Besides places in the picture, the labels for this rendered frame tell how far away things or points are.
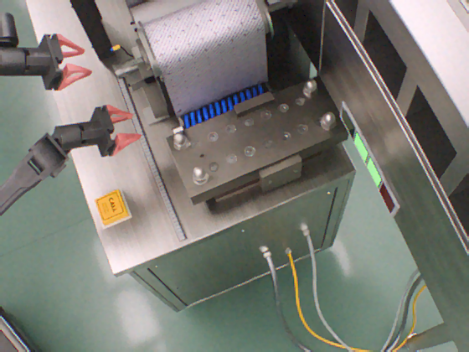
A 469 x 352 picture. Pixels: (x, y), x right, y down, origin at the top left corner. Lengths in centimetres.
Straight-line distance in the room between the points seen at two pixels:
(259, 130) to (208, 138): 12
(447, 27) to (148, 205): 94
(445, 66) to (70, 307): 197
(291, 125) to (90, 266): 130
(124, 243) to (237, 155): 36
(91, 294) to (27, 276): 30
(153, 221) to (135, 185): 11
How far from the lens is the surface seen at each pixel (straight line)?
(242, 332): 239
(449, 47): 88
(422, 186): 106
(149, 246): 155
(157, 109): 161
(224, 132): 147
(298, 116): 148
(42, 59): 123
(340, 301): 241
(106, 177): 163
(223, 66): 139
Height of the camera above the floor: 237
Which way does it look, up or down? 70 degrees down
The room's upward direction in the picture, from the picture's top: 12 degrees counter-clockwise
